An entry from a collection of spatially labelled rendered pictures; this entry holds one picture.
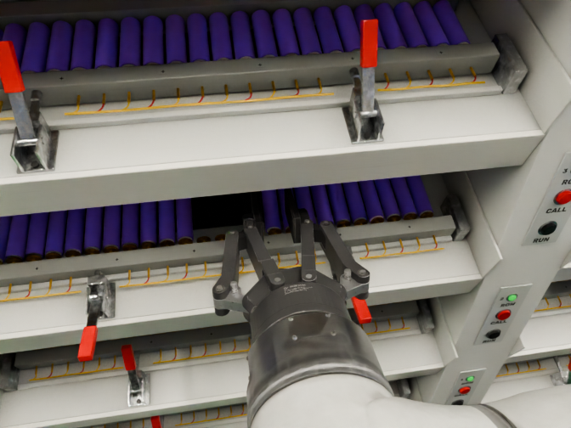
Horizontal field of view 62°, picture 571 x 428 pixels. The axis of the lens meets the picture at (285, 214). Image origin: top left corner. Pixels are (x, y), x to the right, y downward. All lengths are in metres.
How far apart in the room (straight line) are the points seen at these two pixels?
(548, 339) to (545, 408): 0.54
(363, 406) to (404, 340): 0.48
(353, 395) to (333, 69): 0.28
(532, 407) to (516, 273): 0.34
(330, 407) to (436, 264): 0.35
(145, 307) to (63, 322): 0.08
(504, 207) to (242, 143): 0.28
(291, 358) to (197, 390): 0.42
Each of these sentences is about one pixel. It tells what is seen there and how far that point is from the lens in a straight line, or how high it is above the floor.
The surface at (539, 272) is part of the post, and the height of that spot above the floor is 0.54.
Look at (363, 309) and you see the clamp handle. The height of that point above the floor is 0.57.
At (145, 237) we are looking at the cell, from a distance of 0.55.
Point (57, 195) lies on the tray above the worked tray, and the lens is 0.43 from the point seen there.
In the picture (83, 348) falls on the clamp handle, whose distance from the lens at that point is 0.49.
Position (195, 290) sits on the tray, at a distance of 0.54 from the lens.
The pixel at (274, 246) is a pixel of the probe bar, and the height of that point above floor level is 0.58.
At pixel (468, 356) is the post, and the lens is 0.74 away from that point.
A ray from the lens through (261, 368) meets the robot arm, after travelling 0.30.
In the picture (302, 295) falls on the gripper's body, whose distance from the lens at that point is 0.34.
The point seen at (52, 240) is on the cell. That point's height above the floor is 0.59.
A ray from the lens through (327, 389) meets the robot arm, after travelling 0.27.
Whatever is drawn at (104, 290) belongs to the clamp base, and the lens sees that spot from 0.53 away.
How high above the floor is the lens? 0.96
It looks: 42 degrees down
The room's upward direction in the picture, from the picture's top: straight up
